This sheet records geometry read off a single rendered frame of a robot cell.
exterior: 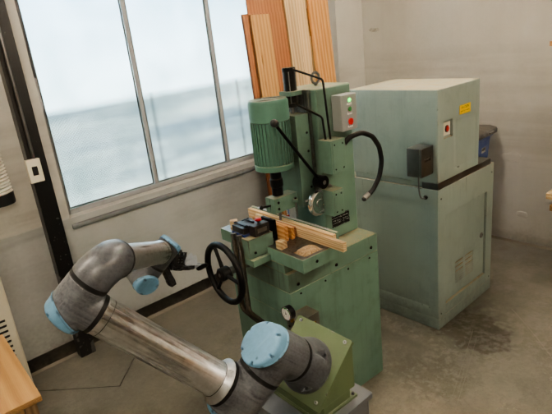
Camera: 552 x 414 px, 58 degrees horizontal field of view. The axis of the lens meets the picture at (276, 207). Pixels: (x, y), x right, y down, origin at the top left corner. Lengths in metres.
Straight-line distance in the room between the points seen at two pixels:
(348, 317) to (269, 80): 1.95
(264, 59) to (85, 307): 2.69
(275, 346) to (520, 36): 3.11
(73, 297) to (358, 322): 1.55
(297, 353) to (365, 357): 1.12
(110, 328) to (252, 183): 2.63
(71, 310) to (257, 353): 0.56
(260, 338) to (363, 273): 1.00
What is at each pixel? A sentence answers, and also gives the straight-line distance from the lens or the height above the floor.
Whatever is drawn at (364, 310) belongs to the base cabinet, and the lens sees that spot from 2.59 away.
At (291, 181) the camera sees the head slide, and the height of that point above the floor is 1.12.
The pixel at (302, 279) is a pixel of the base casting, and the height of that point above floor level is 0.75.
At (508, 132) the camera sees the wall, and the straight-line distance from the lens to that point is 4.22.
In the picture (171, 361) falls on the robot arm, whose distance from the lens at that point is 1.54.
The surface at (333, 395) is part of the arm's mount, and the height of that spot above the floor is 0.62.
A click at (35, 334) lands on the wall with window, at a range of 3.39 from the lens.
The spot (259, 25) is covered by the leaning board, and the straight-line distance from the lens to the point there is 3.78.
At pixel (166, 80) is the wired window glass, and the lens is 3.53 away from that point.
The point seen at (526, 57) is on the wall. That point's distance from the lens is 4.10.
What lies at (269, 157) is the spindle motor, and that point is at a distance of 2.16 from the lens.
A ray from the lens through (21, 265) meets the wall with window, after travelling 3.22.
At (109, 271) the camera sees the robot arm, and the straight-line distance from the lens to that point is 1.41.
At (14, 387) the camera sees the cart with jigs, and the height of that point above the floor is 0.53.
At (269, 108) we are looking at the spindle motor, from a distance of 2.12.
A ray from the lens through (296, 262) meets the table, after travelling 2.06.
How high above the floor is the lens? 1.76
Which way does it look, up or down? 19 degrees down
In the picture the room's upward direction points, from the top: 6 degrees counter-clockwise
